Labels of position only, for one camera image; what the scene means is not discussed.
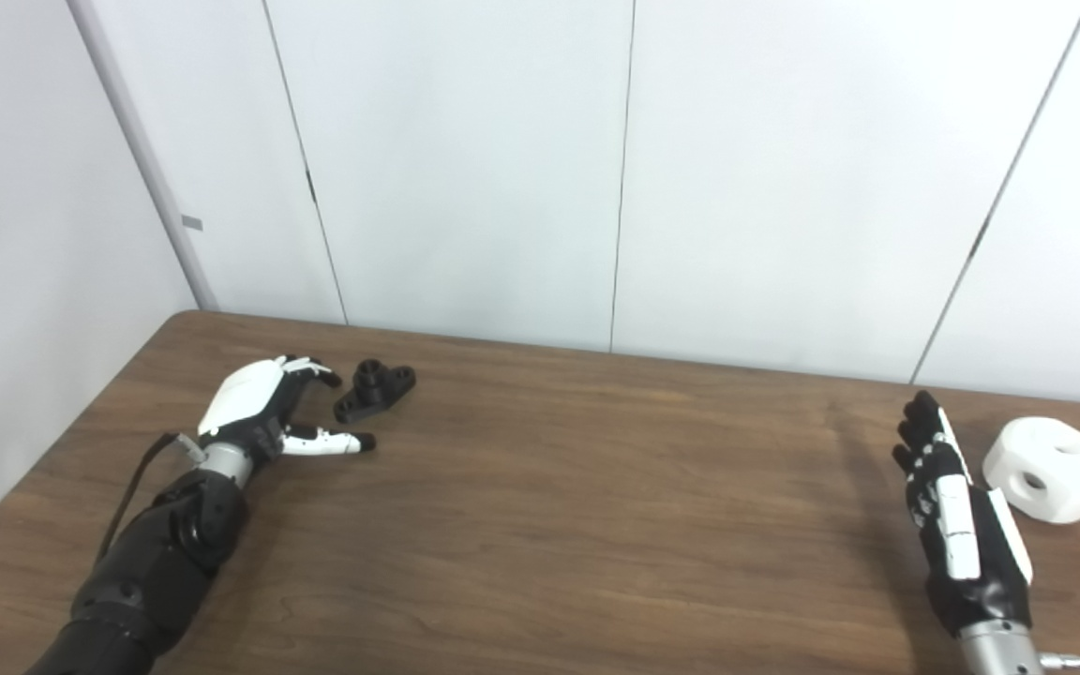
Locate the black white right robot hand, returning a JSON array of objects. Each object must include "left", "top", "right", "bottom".
[{"left": 892, "top": 390, "right": 1035, "bottom": 638}]

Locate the black plastic holder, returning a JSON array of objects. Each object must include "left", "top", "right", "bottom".
[{"left": 333, "top": 359, "right": 417, "bottom": 425}]

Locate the round white plastic piece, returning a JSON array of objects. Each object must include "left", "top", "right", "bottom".
[{"left": 982, "top": 417, "right": 1080, "bottom": 525}]

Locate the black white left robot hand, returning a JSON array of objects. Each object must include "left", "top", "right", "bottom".
[{"left": 197, "top": 355, "right": 377, "bottom": 465}]

